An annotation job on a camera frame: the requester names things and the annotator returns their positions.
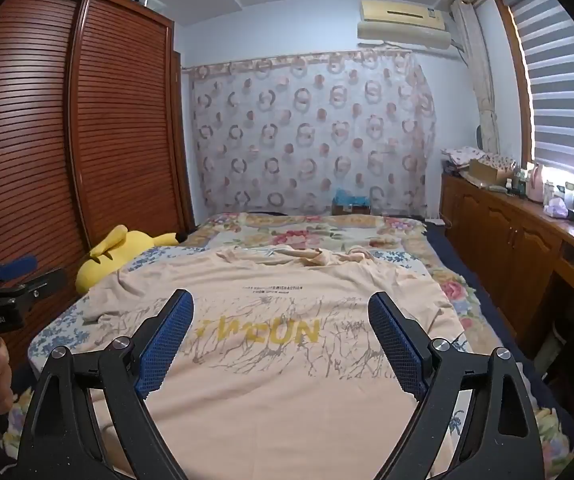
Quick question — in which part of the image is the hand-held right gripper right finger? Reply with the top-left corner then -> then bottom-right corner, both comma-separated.
368,291 -> 550,480

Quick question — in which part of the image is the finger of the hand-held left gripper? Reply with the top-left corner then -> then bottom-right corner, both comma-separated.
0,255 -> 38,295
0,268 -> 68,313

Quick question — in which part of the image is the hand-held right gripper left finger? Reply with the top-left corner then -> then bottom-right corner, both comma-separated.
16,288 -> 195,480

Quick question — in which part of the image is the beige printed t-shirt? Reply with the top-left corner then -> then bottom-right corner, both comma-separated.
80,246 -> 465,480

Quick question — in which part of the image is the yellow plush toy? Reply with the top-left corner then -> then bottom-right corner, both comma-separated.
76,226 -> 180,295

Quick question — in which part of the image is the navy bed sheet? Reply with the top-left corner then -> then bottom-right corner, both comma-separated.
423,219 -> 574,443

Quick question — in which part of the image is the wooden louvred wardrobe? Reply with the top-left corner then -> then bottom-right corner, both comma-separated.
0,0 -> 195,361

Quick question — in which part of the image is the blue box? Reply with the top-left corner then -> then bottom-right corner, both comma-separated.
332,188 -> 372,216

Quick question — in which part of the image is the wooden sideboard cabinet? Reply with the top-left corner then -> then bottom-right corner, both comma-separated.
439,172 -> 574,361

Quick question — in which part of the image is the multicolour floral fleece blanket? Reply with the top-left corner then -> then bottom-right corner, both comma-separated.
4,211 -> 572,480

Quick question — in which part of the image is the open cardboard box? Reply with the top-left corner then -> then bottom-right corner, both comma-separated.
468,158 -> 516,187

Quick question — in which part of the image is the folded floral cloth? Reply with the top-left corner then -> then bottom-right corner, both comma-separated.
442,146 -> 488,169

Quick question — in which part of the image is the lilac crumpled cloth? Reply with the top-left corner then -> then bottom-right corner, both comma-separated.
543,198 -> 571,219

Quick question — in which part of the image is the pink jar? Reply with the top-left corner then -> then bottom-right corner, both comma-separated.
526,162 -> 548,204

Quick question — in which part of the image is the sheer circle-patterned curtain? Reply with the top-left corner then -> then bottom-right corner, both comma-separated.
187,50 -> 438,216

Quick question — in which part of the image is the tied cream curtain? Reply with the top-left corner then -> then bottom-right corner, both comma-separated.
449,0 -> 502,155

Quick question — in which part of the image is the striped window blind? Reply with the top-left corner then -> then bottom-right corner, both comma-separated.
509,0 -> 574,183

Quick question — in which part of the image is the wooden window frame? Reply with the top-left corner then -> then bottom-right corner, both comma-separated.
493,0 -> 536,173

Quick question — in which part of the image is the cream wall air conditioner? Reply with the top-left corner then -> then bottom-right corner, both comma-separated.
357,0 -> 454,51

